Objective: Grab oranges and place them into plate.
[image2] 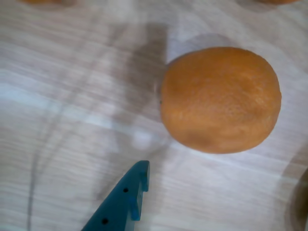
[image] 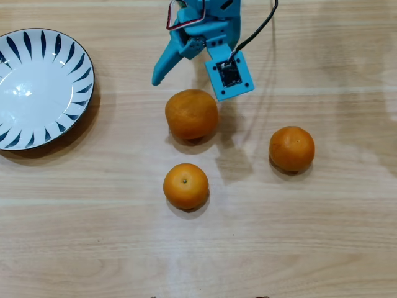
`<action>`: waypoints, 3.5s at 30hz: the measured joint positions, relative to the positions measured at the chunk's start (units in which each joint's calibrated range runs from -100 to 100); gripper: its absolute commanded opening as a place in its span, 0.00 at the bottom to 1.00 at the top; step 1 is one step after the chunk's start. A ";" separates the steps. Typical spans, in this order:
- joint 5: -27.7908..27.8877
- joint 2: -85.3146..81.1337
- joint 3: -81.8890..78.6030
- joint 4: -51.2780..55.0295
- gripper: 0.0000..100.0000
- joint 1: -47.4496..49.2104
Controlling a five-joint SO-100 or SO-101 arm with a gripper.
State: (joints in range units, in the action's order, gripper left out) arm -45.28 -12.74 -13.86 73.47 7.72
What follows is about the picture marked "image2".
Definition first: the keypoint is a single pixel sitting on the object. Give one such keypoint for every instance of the orange with mottled skin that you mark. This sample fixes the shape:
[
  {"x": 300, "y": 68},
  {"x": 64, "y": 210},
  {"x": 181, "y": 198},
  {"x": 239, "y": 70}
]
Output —
[{"x": 41, "y": 1}]

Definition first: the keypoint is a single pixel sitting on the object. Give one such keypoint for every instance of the large orange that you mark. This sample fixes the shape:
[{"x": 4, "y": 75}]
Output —
[{"x": 221, "y": 101}]

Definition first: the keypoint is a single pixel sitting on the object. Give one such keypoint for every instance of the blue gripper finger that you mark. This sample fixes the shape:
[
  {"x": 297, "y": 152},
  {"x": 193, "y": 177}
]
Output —
[{"x": 115, "y": 207}]

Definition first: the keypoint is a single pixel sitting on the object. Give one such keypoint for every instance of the small orange with green stem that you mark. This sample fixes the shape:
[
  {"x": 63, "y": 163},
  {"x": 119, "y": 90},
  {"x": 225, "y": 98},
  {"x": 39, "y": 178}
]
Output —
[{"x": 276, "y": 1}]

